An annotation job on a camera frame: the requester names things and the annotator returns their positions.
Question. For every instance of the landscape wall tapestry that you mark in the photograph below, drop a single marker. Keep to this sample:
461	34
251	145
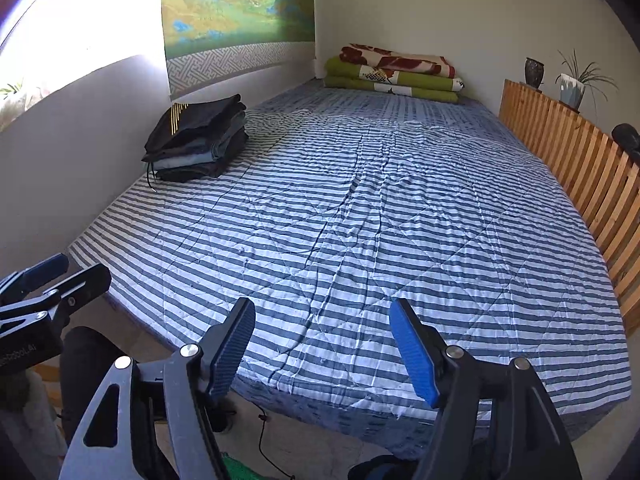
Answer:
206	41

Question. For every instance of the blue white striped quilt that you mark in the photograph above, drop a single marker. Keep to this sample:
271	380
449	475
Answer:
342	202

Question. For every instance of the wooden slatted bed rail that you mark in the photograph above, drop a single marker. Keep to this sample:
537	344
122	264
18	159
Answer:
600	179

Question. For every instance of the green red folded blanket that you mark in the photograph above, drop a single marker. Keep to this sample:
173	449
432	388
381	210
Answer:
420	76

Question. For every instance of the black shorts with yellow stripes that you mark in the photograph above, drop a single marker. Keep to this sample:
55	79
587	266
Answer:
195	129

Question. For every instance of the stack of folded clothes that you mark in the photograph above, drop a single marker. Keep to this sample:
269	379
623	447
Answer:
209	154

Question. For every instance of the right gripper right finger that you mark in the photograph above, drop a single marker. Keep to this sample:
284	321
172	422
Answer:
493	421

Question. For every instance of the dark ceramic vase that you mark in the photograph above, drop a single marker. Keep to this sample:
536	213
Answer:
534	73

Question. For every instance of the black item behind rail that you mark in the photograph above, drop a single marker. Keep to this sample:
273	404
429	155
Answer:
628	139

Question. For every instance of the potted spider plant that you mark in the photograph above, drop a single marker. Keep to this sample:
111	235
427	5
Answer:
576	79

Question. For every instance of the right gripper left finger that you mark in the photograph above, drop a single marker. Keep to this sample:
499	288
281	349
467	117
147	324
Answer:
154	420

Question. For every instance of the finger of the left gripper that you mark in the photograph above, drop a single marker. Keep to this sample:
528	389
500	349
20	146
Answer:
16	286
65	297

